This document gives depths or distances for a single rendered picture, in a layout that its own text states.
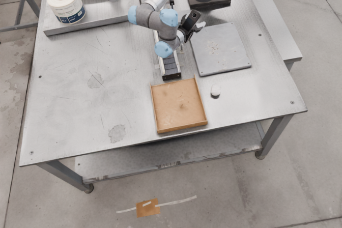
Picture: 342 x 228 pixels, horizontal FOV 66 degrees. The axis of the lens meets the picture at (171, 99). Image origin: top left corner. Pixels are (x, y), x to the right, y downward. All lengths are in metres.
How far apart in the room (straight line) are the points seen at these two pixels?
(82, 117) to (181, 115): 0.54
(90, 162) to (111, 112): 0.69
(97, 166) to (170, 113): 0.86
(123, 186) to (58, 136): 0.85
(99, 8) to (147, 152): 1.08
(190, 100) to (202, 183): 0.87
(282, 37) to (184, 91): 0.70
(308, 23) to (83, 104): 2.44
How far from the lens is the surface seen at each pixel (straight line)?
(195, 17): 1.25
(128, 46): 1.74
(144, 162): 1.97
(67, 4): 1.86
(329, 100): 2.66
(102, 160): 2.06
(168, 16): 1.08
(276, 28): 1.83
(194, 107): 1.42
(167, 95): 1.46
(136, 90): 1.51
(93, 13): 1.96
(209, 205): 2.10
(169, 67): 1.51
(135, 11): 1.16
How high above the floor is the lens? 2.07
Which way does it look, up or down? 59 degrees down
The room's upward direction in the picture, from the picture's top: 10 degrees counter-clockwise
